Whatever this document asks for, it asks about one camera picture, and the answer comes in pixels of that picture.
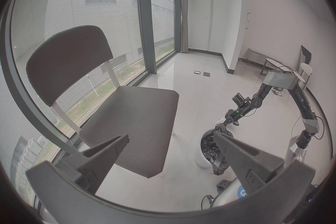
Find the grey chair with white legs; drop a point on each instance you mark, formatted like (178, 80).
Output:
(136, 118)

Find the beige curtain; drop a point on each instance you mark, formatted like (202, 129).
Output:
(183, 7)

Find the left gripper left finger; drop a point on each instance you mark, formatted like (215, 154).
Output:
(105, 157)

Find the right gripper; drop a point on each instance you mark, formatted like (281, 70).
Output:
(234, 120)

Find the small round table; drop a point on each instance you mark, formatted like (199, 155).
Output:
(274, 61)

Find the white trash bin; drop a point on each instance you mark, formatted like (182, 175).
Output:
(200, 160)

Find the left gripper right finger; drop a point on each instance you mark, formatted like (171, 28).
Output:
(244, 162)

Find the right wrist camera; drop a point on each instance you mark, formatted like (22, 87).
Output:
(231, 112)

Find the black plastic bag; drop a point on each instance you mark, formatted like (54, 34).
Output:
(210, 146)

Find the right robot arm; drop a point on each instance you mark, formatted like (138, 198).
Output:
(279, 78)

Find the white wrapper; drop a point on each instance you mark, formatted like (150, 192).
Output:
(219, 120)

